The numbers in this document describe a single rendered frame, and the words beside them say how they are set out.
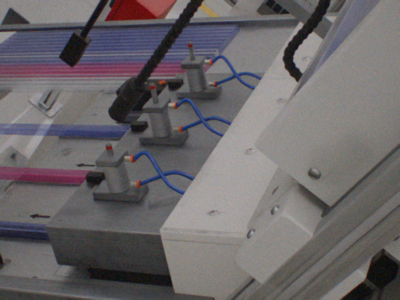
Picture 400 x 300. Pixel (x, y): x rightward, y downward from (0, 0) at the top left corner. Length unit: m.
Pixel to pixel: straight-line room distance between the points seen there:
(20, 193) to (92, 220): 0.23
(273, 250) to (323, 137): 0.09
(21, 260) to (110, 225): 0.14
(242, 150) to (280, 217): 0.23
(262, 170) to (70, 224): 0.19
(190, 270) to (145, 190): 0.12
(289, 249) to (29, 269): 0.34
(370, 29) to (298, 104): 0.07
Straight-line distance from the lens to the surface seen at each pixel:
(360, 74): 0.53
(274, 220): 0.58
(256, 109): 0.88
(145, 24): 1.40
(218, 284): 0.72
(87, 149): 1.05
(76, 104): 2.03
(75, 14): 2.99
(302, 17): 0.87
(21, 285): 0.81
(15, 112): 2.53
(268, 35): 1.28
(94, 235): 0.77
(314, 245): 0.58
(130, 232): 0.75
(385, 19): 0.52
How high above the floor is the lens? 1.72
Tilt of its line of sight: 38 degrees down
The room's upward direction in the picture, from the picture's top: 40 degrees clockwise
